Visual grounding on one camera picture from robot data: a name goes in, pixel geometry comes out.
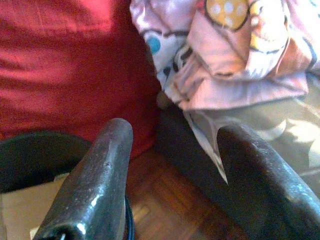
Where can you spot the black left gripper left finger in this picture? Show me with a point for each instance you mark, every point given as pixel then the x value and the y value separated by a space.
pixel 100 175

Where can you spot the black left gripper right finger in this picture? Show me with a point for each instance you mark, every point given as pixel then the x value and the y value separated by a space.
pixel 270 195

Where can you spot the black round waste bin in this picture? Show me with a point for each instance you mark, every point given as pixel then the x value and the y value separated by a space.
pixel 37 155

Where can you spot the bed with grey floral sheet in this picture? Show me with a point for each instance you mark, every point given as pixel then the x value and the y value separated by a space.
pixel 287 120

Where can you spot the brown cardboard piece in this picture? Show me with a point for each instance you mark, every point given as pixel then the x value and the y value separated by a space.
pixel 20 207

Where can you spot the large red cushion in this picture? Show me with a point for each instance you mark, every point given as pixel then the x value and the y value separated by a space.
pixel 62 62

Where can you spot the pink cartoon blanket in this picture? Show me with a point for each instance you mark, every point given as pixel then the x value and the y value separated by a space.
pixel 225 62

